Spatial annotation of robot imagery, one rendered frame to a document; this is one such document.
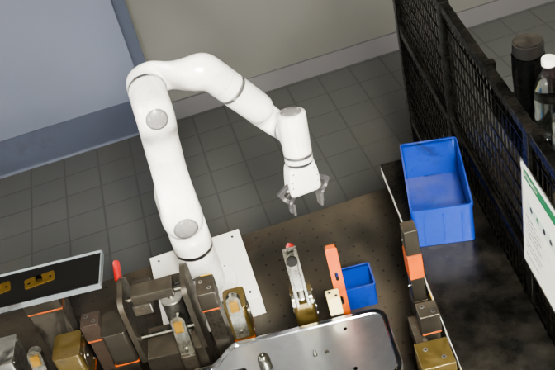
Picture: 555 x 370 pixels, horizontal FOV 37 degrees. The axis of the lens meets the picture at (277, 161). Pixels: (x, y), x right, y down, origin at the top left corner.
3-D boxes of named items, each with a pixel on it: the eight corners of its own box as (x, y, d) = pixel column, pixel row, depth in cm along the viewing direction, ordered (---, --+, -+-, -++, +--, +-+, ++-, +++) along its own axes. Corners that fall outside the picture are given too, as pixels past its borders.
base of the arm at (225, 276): (177, 270, 271) (163, 232, 259) (234, 257, 271) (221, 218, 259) (181, 315, 256) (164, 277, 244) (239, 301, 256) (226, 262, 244)
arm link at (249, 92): (201, 91, 230) (274, 140, 248) (229, 106, 217) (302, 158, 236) (220, 64, 230) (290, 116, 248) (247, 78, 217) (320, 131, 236)
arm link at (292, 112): (276, 151, 242) (293, 162, 235) (268, 111, 236) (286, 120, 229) (300, 141, 245) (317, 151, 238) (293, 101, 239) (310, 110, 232)
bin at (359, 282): (345, 312, 254) (340, 292, 249) (339, 289, 262) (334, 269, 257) (380, 304, 254) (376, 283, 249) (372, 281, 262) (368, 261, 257)
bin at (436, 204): (415, 248, 223) (410, 212, 216) (404, 178, 247) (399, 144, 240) (476, 239, 221) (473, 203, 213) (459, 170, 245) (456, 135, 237)
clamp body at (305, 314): (315, 391, 234) (291, 306, 213) (309, 364, 242) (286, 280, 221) (337, 386, 234) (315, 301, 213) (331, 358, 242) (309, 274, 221)
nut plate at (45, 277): (25, 290, 223) (23, 286, 222) (24, 281, 226) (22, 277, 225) (54, 279, 224) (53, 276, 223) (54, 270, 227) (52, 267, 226)
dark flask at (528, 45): (519, 117, 194) (517, 51, 183) (508, 101, 200) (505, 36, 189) (551, 109, 194) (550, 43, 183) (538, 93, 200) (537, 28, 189)
